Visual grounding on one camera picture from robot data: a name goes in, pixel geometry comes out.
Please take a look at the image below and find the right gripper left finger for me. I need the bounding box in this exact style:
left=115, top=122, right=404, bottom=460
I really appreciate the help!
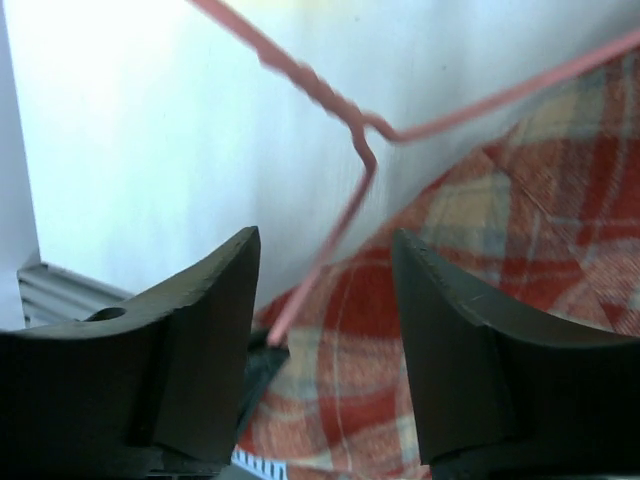
left=1, top=227, right=261, bottom=479

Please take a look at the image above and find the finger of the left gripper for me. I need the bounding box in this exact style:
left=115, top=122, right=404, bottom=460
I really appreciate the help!
left=236, top=329, right=290, bottom=440

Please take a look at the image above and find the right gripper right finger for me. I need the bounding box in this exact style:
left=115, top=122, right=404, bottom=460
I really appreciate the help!
left=392, top=230, right=639, bottom=479

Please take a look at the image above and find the red plaid skirt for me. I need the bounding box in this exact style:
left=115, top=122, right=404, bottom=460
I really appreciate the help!
left=239, top=51, right=639, bottom=479

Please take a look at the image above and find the pink wire hanger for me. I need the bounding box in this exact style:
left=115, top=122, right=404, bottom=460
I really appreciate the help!
left=195, top=1, right=639, bottom=345

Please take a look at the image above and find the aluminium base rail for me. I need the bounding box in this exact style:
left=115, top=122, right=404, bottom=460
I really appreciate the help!
left=17, top=263, right=132, bottom=328

